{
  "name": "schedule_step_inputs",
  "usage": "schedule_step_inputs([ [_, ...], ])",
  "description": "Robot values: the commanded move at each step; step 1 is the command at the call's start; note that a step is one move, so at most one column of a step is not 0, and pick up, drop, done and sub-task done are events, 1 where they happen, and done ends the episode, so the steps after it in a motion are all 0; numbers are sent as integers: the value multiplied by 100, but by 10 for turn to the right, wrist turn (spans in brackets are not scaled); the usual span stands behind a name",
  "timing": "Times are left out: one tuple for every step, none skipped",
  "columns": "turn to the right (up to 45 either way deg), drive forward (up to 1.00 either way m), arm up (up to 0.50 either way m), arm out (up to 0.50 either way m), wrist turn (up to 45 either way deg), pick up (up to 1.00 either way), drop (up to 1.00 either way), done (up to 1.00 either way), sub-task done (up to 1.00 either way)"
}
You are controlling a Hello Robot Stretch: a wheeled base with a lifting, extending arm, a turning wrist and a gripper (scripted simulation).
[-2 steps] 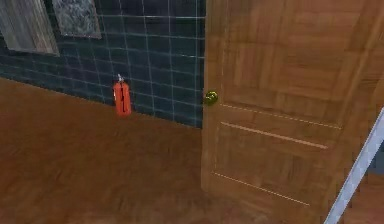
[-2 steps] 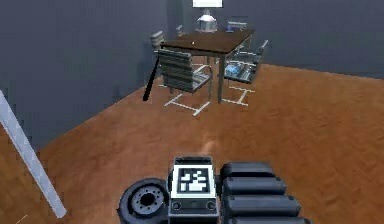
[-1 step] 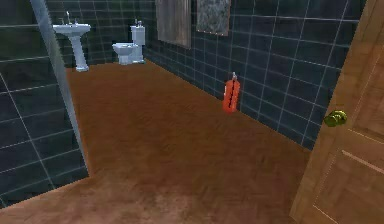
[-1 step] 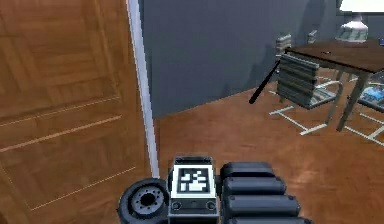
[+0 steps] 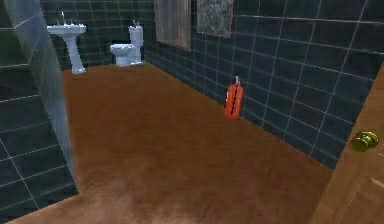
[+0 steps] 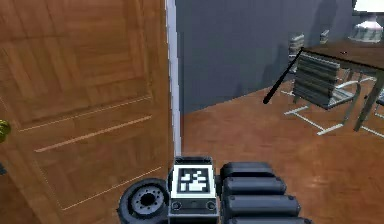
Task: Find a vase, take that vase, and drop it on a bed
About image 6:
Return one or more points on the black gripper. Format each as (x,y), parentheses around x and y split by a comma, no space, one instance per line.
(145,201)

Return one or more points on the white table lamp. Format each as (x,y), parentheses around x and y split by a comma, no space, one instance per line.
(367,26)

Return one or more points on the black baseball bat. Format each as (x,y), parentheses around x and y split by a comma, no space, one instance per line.
(281,78)

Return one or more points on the dark brown wooden table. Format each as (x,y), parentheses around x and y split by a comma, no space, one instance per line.
(356,55)

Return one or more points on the brass round door knob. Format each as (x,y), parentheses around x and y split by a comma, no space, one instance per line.
(3,130)

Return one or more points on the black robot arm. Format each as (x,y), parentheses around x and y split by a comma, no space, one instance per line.
(250,193)

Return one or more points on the grey slatted metal chair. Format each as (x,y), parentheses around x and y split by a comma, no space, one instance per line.
(318,81)
(324,36)
(296,45)

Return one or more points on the brown wooden room door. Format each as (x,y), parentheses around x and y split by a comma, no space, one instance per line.
(83,106)

